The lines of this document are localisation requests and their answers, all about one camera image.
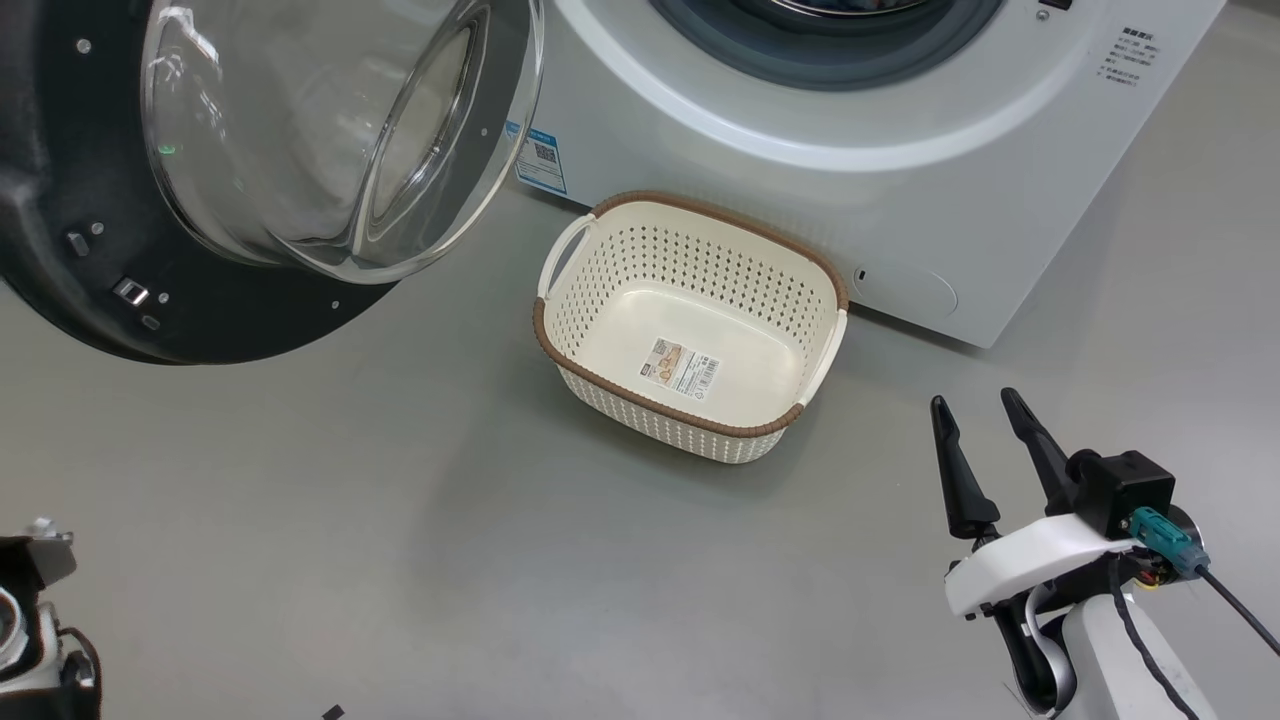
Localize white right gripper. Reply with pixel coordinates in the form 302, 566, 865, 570
930, 388, 1141, 619

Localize washing machine glass door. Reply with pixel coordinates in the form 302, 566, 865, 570
0, 0, 546, 366

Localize white front-load washing machine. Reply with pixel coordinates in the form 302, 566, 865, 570
505, 0, 1229, 349

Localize basket product label sticker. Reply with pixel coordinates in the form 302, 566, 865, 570
643, 338, 721, 398

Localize white perforated laundry basket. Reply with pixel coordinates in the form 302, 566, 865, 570
532, 191, 850, 465

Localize blue energy label sticker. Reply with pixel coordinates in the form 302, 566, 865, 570
515, 125, 568, 196

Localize teal right camera connector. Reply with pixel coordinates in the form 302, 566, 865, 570
1130, 507, 1211, 579

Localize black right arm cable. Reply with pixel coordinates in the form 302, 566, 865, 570
1105, 560, 1201, 720

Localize black right camera cable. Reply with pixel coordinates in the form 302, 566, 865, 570
1195, 565, 1280, 656

